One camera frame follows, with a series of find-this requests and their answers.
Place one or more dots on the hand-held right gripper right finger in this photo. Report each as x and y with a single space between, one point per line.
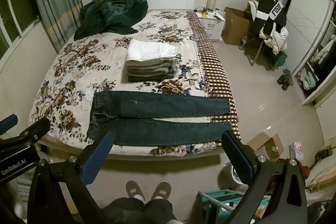
237 158

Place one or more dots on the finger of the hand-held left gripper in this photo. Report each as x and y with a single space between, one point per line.
34 129
8 123

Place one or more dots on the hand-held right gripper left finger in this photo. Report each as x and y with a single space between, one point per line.
95 163

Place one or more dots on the dark blue jeans pants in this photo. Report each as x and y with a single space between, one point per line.
157 106

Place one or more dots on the dark folded pants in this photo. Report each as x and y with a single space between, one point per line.
147 78

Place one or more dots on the grey fuzzy folded pants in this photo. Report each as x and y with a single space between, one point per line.
149 67

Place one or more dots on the round metal basin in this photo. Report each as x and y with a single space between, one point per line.
229 174

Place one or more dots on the small open cardboard box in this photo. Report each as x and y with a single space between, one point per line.
265 145

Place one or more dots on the person's left grey slipper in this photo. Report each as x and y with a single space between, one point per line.
135 190

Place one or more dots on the person's grey slipper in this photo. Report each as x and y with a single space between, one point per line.
135 190
161 190

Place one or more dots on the teal storage rack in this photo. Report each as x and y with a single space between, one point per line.
218 203

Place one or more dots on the pink printed packet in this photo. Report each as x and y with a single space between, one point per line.
296 150

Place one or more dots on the person's legs in dark trousers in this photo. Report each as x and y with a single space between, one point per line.
141 211

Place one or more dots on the brown cloth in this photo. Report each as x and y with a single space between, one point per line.
305 170

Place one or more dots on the person's right grey slipper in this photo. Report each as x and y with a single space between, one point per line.
161 190

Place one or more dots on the bed with floral sheet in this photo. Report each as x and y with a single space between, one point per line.
78 56

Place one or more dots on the pair of dark slippers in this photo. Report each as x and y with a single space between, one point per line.
285 79

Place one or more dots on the window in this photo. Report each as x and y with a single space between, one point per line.
15 24

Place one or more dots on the brown checkered blanket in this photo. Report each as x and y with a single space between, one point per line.
210 61

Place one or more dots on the teal box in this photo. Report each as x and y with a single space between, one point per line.
281 60

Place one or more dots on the plastic water bottle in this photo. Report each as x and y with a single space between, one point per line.
242 43

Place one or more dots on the stack of folded clothes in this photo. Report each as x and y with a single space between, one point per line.
149 50

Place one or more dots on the grey green curtain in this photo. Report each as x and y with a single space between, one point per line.
52 3

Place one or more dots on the large cardboard box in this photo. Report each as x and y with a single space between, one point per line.
235 27

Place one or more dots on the white nightstand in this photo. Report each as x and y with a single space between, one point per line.
212 27

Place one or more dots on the dark green jacket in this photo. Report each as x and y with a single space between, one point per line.
110 16

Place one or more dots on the black and white jacket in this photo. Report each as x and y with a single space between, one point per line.
270 14

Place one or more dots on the white wardrobe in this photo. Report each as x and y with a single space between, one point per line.
304 19

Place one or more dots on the white table lamp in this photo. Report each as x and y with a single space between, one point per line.
211 3

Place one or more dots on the metal frame chair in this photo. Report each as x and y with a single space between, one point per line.
258 50

